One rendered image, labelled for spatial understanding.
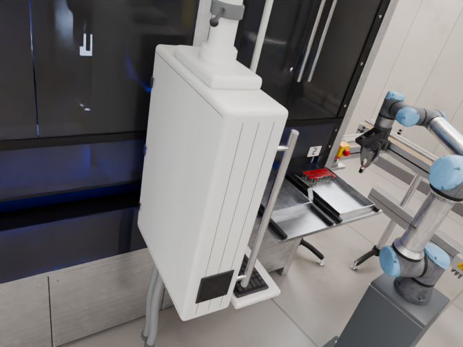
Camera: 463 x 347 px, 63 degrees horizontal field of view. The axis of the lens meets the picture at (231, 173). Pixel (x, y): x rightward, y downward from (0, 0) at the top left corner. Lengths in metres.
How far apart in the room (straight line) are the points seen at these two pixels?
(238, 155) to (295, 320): 1.73
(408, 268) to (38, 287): 1.46
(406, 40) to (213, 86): 3.77
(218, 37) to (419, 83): 3.64
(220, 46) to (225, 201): 0.40
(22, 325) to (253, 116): 1.42
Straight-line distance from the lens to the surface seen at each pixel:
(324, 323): 2.59
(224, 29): 1.02
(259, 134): 0.92
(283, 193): 1.87
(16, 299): 1.81
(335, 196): 2.01
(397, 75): 4.61
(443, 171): 1.41
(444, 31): 4.45
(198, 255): 1.09
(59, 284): 1.80
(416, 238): 1.54
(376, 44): 2.03
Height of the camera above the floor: 1.86
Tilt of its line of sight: 31 degrees down
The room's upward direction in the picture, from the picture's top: 14 degrees clockwise
